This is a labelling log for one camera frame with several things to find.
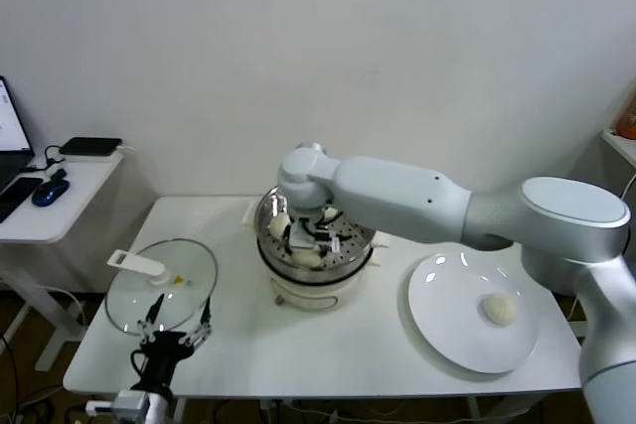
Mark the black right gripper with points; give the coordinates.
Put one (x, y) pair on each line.
(315, 230)

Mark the stainless steel steamer basket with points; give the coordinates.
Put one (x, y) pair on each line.
(358, 245)

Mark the white electric cooker base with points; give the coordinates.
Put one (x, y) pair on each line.
(308, 292)

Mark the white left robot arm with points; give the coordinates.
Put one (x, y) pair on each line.
(159, 409)

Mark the orange object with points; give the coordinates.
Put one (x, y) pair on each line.
(628, 121)

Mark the black laptop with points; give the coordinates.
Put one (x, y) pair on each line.
(10, 136)

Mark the black flat hard drive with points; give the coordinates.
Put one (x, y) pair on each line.
(90, 147)

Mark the white steamed baozi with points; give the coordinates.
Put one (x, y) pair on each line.
(305, 259)
(278, 226)
(332, 215)
(498, 310)

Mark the white side desk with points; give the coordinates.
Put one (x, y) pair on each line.
(40, 230)

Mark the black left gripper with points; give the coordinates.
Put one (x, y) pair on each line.
(161, 352)

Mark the blue computer mouse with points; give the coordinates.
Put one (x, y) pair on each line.
(49, 193)

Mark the black smartphone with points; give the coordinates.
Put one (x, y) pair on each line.
(17, 195)

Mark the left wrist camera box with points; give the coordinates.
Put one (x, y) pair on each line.
(129, 401)

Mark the white shelf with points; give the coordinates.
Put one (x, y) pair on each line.
(618, 148)

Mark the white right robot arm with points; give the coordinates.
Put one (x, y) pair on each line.
(397, 195)

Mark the large white plate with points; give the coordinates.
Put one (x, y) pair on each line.
(447, 290)

